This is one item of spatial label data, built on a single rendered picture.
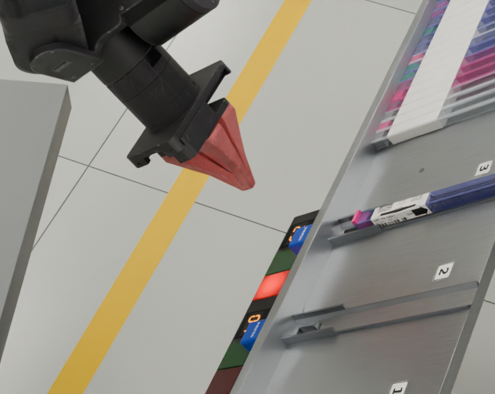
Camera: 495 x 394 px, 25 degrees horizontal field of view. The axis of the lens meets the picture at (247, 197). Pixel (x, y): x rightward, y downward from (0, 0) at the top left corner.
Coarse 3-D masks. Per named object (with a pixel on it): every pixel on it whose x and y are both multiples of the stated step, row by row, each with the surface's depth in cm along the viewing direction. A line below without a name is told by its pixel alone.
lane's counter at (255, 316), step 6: (252, 312) 104; (258, 312) 103; (264, 312) 102; (246, 318) 104; (252, 318) 103; (258, 318) 102; (264, 318) 101; (246, 324) 103; (240, 330) 103; (240, 336) 102
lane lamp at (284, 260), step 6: (282, 252) 108; (288, 252) 107; (276, 258) 108; (282, 258) 107; (288, 258) 106; (294, 258) 105; (276, 264) 107; (282, 264) 106; (288, 264) 105; (270, 270) 107; (276, 270) 106; (282, 270) 105
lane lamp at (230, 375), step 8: (232, 368) 99; (240, 368) 98; (216, 376) 100; (224, 376) 99; (232, 376) 98; (216, 384) 99; (224, 384) 98; (232, 384) 97; (208, 392) 99; (216, 392) 98; (224, 392) 97
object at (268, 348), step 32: (416, 32) 115; (384, 96) 109; (352, 160) 104; (352, 192) 103; (320, 224) 100; (320, 256) 99; (288, 288) 95; (288, 320) 94; (256, 352) 92; (256, 384) 91
